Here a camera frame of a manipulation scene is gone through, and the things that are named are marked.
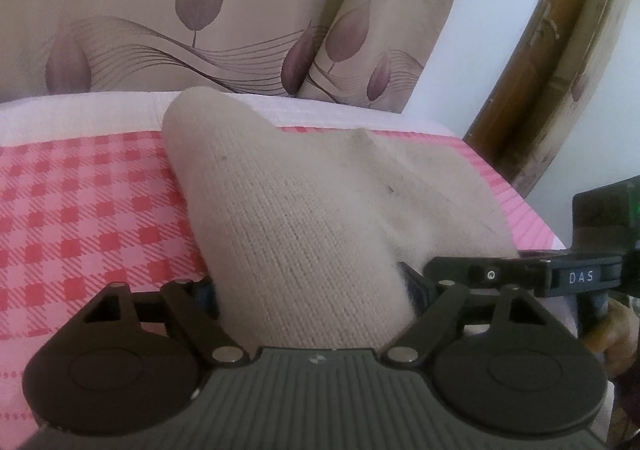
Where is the beige knitted sweater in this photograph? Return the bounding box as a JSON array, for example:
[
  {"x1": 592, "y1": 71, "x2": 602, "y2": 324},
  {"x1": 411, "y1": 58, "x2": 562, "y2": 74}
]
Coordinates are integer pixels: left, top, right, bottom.
[{"x1": 162, "y1": 86, "x2": 519, "y2": 352}]

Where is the wooden door frame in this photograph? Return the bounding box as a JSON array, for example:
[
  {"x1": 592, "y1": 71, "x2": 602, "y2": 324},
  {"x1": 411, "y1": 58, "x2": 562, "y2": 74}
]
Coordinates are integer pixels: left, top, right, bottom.
[{"x1": 462, "y1": 0, "x2": 640, "y2": 203}]

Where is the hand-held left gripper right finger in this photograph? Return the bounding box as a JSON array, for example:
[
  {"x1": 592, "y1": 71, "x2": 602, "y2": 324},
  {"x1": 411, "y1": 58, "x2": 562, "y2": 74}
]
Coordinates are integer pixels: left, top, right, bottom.
[{"x1": 382, "y1": 262, "x2": 547, "y2": 365}]

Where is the person's right hand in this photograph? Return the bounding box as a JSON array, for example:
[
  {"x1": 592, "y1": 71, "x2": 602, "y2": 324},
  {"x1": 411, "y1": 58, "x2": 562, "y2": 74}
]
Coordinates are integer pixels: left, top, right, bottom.
[{"x1": 585, "y1": 299, "x2": 640, "y2": 381}]

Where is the beige leaf print curtain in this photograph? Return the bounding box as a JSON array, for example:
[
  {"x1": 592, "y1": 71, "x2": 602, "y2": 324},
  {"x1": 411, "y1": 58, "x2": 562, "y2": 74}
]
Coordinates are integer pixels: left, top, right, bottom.
[{"x1": 0, "y1": 0, "x2": 482, "y2": 117}]

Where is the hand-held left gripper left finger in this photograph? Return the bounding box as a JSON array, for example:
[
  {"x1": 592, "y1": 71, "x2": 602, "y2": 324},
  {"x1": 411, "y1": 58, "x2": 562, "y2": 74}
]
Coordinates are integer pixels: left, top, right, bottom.
[{"x1": 82, "y1": 280, "x2": 251, "y2": 364}]

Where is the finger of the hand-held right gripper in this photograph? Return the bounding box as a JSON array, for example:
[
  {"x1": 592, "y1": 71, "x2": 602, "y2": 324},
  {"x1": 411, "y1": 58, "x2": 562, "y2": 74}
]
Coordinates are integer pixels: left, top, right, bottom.
[{"x1": 424, "y1": 255, "x2": 552, "y2": 293}]

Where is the pink checked bed sheet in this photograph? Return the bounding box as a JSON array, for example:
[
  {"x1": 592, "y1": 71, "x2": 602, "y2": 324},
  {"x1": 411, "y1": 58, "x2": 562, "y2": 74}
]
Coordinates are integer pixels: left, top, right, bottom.
[{"x1": 0, "y1": 92, "x2": 569, "y2": 433}]

